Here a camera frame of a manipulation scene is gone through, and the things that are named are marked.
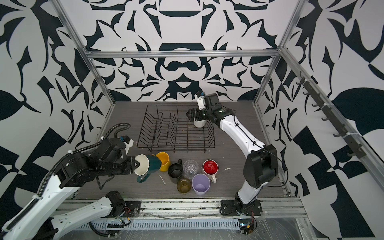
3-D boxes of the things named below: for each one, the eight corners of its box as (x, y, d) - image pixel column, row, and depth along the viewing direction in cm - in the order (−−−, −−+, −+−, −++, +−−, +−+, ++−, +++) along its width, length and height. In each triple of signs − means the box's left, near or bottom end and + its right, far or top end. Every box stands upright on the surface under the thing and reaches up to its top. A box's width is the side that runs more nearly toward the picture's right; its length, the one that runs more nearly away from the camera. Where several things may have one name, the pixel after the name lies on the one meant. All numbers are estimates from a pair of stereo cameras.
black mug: (174, 185, 83) (172, 180, 76) (166, 174, 87) (164, 169, 80) (188, 173, 87) (188, 167, 80) (181, 164, 91) (180, 157, 84)
